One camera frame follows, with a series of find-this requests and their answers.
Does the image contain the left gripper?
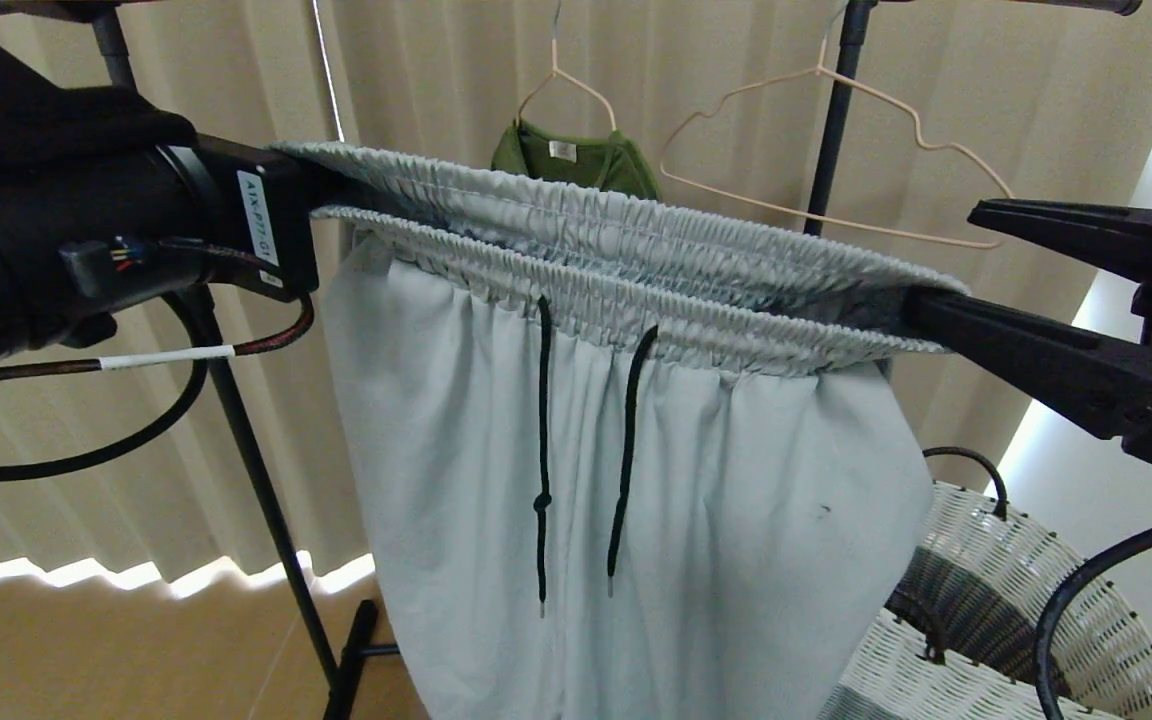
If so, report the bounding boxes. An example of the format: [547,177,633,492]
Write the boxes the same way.
[0,138,345,353]

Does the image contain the pale grey shorts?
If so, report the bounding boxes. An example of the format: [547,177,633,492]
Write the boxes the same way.
[266,140,974,720]

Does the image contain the green long-sleeved shirt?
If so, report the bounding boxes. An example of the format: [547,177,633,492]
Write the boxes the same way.
[491,118,665,201]

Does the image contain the white laundry basket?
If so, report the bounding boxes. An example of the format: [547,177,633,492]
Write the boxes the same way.
[816,447,1152,720]

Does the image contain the black clothes rack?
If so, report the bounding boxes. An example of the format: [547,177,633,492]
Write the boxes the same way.
[0,0,1144,720]

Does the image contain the pink clothes hanger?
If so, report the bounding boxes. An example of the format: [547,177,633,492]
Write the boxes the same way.
[658,8,1015,251]
[514,0,620,136]

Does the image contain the beige curtain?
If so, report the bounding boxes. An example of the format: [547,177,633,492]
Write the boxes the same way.
[0,0,1152,601]

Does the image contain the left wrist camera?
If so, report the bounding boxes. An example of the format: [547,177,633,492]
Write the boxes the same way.
[0,85,199,166]

